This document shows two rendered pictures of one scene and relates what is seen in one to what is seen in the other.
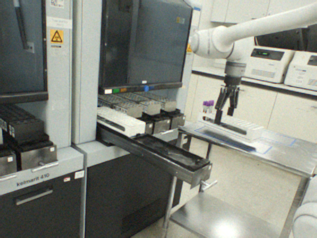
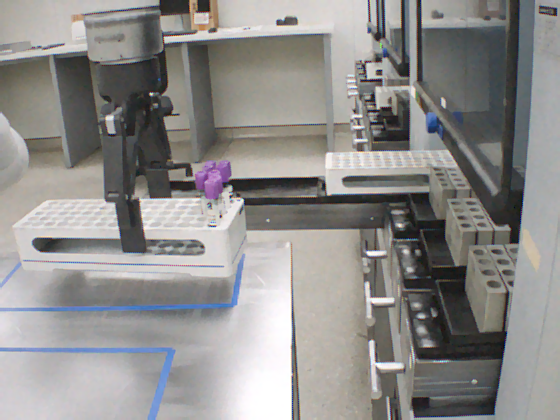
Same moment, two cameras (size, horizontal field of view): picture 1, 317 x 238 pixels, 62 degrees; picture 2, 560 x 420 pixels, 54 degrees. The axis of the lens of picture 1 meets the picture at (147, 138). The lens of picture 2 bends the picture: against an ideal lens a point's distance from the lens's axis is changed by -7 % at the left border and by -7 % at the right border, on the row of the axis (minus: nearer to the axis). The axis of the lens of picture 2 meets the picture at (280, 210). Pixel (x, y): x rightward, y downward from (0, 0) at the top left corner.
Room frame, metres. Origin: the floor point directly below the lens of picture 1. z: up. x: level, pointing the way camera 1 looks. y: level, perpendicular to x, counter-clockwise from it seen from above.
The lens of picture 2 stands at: (1.90, -0.60, 1.18)
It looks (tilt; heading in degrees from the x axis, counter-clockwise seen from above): 22 degrees down; 146
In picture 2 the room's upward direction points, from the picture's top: 4 degrees counter-clockwise
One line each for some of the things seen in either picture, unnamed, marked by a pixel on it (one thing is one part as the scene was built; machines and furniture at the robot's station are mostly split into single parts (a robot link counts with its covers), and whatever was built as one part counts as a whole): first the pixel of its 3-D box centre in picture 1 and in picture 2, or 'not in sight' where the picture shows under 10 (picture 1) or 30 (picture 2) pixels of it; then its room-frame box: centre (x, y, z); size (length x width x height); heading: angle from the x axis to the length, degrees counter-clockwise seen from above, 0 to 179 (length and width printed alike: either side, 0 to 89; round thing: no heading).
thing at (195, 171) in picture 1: (141, 144); (310, 204); (1.09, 0.02, 0.78); 0.73 x 0.14 x 0.09; 49
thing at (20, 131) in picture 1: (28, 130); (404, 116); (0.93, 0.45, 0.85); 0.12 x 0.02 x 0.06; 140
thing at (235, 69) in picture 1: (234, 69); (124, 36); (1.24, -0.35, 1.14); 0.09 x 0.09 x 0.06
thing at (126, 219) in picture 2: not in sight; (121, 210); (1.29, -0.40, 0.95); 0.03 x 0.01 x 0.05; 136
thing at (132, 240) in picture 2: (230, 114); (130, 225); (1.28, -0.39, 0.92); 0.03 x 0.01 x 0.07; 46
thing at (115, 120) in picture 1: (116, 121); (406, 174); (1.21, 0.16, 0.83); 0.30 x 0.10 x 0.06; 49
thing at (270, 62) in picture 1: (271, 51); not in sight; (3.35, -1.34, 1.22); 0.62 x 0.56 x 0.64; 138
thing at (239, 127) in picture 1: (228, 124); (129, 234); (1.22, -0.38, 0.88); 0.30 x 0.10 x 0.06; 46
